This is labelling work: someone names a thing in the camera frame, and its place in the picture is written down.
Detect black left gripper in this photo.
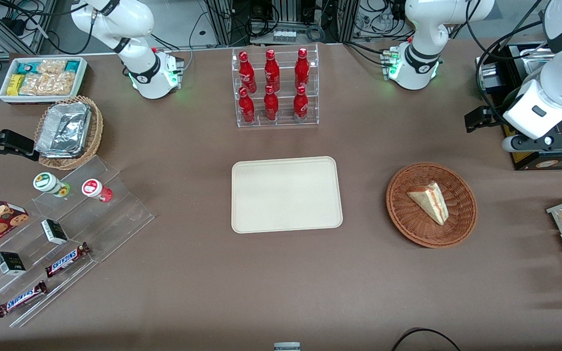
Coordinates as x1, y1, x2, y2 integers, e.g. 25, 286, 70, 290
465, 105, 505, 134

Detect triangular sandwich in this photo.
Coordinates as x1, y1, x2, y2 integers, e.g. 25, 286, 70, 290
406, 181, 450, 226

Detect light oval wicker basket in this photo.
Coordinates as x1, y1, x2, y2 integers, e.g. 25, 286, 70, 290
34, 96, 104, 171

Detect brown round wicker basket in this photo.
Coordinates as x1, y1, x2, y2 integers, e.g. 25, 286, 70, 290
386, 162, 478, 249

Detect beige plastic tray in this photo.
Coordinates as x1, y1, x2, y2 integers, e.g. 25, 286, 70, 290
231, 156, 343, 234

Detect white rectangular snack bin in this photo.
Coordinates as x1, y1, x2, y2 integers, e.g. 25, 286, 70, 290
0, 56, 89, 104

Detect green lid yoghurt bottle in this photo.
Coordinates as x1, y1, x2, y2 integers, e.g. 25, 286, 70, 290
33, 172, 71, 198

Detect stacked aluminium foil trays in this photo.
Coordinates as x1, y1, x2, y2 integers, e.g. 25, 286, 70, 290
36, 102, 92, 158

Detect yellow snack packet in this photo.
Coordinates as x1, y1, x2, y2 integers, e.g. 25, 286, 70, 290
7, 74, 26, 96

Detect clear cracker bag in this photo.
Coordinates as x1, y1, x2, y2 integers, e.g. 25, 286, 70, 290
19, 73, 50, 96
37, 59, 67, 75
47, 72, 76, 96

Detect black food warmer cabinet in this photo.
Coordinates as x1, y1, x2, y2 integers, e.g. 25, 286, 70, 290
475, 41, 562, 171

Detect red lid yoghurt bottle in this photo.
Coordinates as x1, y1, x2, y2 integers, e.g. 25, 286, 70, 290
81, 178, 114, 203

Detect small black box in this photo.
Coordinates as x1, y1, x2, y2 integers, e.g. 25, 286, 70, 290
0, 251, 27, 276
40, 219, 69, 245

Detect clear acrylic stepped display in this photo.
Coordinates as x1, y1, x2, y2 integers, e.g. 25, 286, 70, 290
0, 155, 155, 328

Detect brown snickers bar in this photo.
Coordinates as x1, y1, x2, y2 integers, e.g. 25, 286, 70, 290
45, 242, 91, 278
0, 281, 48, 318

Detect red cola bottle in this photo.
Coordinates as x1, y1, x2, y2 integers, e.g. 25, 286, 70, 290
238, 51, 258, 94
293, 85, 309, 123
294, 47, 311, 90
263, 85, 280, 122
264, 49, 281, 92
238, 87, 256, 124

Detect clear acrylic bottle rack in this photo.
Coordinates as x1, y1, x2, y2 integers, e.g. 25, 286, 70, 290
232, 43, 320, 129

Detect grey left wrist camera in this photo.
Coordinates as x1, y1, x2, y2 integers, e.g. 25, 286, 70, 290
502, 132, 562, 154

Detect black cable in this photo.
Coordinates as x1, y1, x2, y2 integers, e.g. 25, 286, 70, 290
391, 328, 462, 351

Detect aluminium frame rack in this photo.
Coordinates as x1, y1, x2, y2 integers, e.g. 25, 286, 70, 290
205, 0, 360, 47

